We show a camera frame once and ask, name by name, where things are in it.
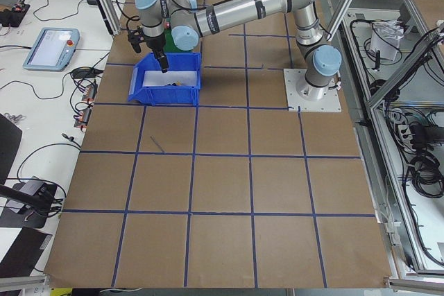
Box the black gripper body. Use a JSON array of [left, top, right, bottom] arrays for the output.
[[137, 26, 165, 52]]

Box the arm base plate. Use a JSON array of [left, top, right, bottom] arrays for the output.
[[283, 69, 342, 113]]

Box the left blue plastic bin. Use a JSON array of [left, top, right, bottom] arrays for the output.
[[128, 53, 201, 105]]

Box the white foam pad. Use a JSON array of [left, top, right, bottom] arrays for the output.
[[142, 70, 199, 87]]

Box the black cable bundle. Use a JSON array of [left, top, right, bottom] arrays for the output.
[[398, 150, 444, 200]]

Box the white crumpled bag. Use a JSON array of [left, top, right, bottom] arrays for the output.
[[369, 20, 404, 61]]

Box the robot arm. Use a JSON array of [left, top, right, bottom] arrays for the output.
[[128, 0, 342, 101]]

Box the near teach pendant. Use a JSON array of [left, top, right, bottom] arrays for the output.
[[23, 27, 80, 72]]

